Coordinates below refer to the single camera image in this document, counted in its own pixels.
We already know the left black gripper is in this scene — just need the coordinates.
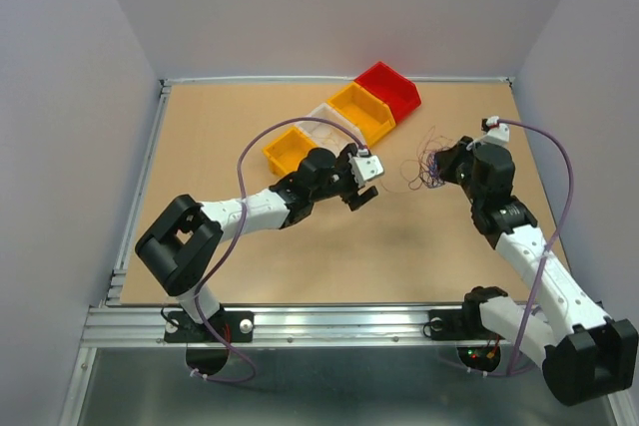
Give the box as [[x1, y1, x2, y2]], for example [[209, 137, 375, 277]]
[[310, 144, 376, 211]]

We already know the coloured wire bundle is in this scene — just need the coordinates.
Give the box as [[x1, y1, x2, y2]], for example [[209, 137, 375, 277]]
[[401, 127, 450, 193]]

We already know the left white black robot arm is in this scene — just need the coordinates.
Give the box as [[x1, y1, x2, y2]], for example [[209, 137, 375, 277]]
[[135, 144, 384, 340]]

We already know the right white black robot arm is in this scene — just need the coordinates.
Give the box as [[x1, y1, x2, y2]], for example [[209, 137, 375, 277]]
[[434, 137, 638, 406]]

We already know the white plastic bin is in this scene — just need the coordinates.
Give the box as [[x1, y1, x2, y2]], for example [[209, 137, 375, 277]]
[[295, 103, 366, 156]]

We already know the near yellow plastic bin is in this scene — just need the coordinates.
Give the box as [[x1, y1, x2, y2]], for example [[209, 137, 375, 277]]
[[263, 127, 318, 178]]

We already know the yellow plastic bin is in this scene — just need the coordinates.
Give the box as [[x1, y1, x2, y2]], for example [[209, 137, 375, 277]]
[[327, 82, 396, 147], [263, 127, 318, 178]]

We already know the far yellow plastic bin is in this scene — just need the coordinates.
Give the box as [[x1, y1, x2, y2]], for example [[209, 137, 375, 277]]
[[327, 82, 396, 147]]

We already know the red plastic bin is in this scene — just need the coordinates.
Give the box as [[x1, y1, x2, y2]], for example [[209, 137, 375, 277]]
[[354, 62, 421, 125]]

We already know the grey metal front panel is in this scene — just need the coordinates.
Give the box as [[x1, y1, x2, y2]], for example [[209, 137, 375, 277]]
[[62, 347, 638, 425]]

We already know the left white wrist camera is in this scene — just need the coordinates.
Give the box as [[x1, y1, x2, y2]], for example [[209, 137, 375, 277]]
[[348, 155, 384, 188]]

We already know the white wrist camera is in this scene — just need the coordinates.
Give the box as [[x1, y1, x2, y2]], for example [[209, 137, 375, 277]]
[[469, 116, 510, 149], [348, 155, 384, 188]]

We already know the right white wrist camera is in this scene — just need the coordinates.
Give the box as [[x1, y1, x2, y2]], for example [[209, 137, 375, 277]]
[[469, 116, 510, 149]]

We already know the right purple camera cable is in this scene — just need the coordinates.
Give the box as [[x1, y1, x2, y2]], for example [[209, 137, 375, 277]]
[[468, 119, 576, 378]]

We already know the aluminium front rail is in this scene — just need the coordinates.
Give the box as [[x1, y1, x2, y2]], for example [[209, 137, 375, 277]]
[[80, 303, 460, 349]]

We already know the aluminium rail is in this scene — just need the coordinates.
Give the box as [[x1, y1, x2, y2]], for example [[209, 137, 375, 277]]
[[101, 79, 172, 307], [160, 75, 514, 87], [80, 303, 460, 349]]

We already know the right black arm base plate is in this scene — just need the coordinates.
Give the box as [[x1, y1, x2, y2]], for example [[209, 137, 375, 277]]
[[422, 308, 494, 341]]

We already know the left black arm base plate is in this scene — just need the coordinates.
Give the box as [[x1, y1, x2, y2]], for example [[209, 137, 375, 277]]
[[161, 310, 255, 343]]

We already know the aluminium back rail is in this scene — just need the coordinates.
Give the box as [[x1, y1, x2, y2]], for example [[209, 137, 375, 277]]
[[160, 75, 514, 87]]

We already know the aluminium left side rail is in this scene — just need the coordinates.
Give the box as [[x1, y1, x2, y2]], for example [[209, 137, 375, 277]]
[[101, 79, 172, 307]]

